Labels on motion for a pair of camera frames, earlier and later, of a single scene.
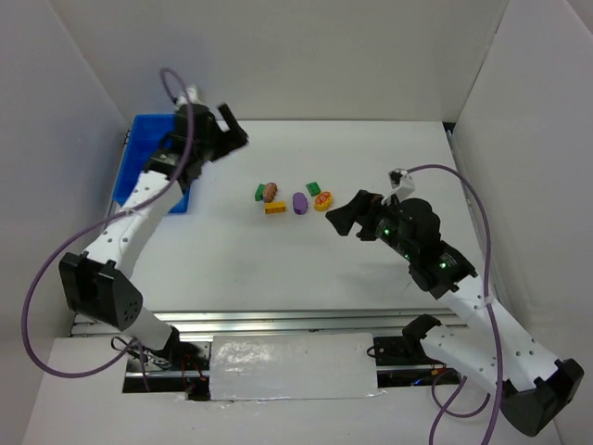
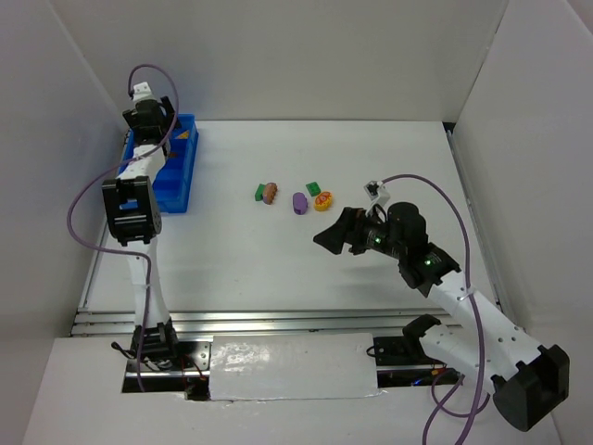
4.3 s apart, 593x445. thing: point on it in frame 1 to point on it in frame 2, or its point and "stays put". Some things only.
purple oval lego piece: x=299 y=203 stays put
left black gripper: x=220 y=139 to x=151 y=117
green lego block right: x=313 y=188 stays put
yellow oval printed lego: x=322 y=201 stays put
